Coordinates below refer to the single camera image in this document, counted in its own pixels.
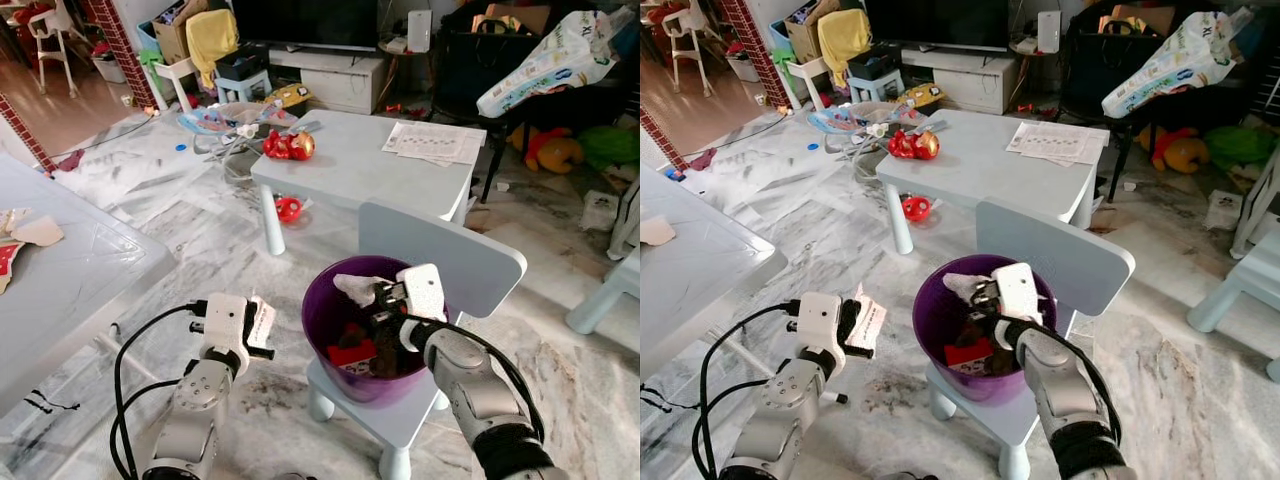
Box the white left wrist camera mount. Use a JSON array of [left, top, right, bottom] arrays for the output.
[[203, 294, 251, 353], [797, 292, 847, 353]]

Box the pale paper wrapper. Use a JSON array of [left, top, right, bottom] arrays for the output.
[[942, 272, 986, 306], [333, 273, 386, 307]]

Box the red white packet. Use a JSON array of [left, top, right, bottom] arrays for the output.
[[945, 345, 991, 376], [327, 338, 378, 373]]

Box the pale blue children's chair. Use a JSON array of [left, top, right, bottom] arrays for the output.
[[303, 200, 529, 480], [1187, 228, 1280, 383], [922, 198, 1137, 480]]

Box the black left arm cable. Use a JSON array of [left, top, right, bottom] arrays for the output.
[[690, 298, 804, 480], [108, 298, 211, 480]]

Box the purple rubbish bin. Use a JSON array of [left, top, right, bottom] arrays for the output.
[[302, 255, 456, 406], [912, 253, 1059, 406]]

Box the yellow patterned toy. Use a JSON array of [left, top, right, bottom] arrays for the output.
[[895, 83, 946, 109], [265, 83, 316, 109]]

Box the white high chair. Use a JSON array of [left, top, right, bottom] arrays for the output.
[[660, 3, 716, 98], [27, 3, 83, 98]]

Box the white printed diaper pack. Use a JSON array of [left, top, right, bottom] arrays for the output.
[[476, 10, 616, 119], [1102, 8, 1251, 119]]

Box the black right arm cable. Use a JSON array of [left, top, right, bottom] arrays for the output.
[[1005, 316, 1125, 446], [405, 315, 546, 446]]

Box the white folding table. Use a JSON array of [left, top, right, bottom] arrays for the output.
[[640, 165, 791, 386], [0, 150, 179, 416]]

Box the red brick pillar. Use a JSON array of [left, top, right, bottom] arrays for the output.
[[715, 0, 783, 109], [640, 105, 691, 176], [83, 0, 149, 111]]

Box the white plastic bag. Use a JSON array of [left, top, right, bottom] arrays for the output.
[[580, 190, 623, 233], [1205, 190, 1246, 233]]

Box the black basket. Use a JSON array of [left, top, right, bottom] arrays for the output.
[[847, 45, 901, 83], [215, 45, 269, 83]]

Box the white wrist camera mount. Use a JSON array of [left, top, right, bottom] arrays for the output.
[[397, 264, 447, 323], [995, 263, 1041, 323], [797, 292, 847, 353], [203, 294, 251, 353]]

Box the yellow cloth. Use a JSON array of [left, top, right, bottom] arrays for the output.
[[817, 9, 873, 86], [186, 9, 239, 89]]

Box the white television cabinet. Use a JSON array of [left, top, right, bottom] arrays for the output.
[[900, 48, 1021, 115], [268, 48, 387, 115]]

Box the printed paper sheet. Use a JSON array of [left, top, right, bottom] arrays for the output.
[[1005, 121, 1106, 166], [381, 121, 483, 166]]

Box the white plastic side table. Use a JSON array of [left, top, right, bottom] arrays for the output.
[[150, 58, 201, 113], [785, 58, 831, 113]]

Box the beige paper packet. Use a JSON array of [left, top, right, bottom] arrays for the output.
[[250, 296, 279, 351], [855, 284, 889, 351]]

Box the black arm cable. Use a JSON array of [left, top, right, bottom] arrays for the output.
[[1005, 316, 1125, 446], [108, 298, 211, 480], [690, 298, 804, 480], [405, 315, 546, 446]]

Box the pale blue children's table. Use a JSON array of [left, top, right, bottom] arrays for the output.
[[250, 108, 489, 257], [876, 108, 1111, 256]]

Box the green plush toy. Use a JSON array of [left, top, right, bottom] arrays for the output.
[[578, 125, 641, 171], [1203, 125, 1279, 171]]

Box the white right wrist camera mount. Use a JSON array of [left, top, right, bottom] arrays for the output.
[[995, 263, 1041, 323], [397, 264, 447, 323]]

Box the colourful baby bouncer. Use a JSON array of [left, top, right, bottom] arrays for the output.
[[806, 98, 949, 186], [178, 98, 323, 189]]

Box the pale blue small stool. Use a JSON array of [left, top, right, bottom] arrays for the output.
[[848, 70, 906, 104], [215, 68, 273, 104]]

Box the red gold toy mask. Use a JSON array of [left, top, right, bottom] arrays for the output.
[[262, 130, 317, 162], [887, 130, 941, 161]]

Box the black bag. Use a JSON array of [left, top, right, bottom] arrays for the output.
[[1060, 18, 1171, 101], [432, 18, 546, 101]]

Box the yellow red bear plush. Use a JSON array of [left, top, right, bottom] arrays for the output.
[[510, 125, 586, 174], [1137, 125, 1211, 174]]

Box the black flat television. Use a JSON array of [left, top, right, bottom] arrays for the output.
[[865, 0, 1009, 53], [232, 0, 379, 53]]

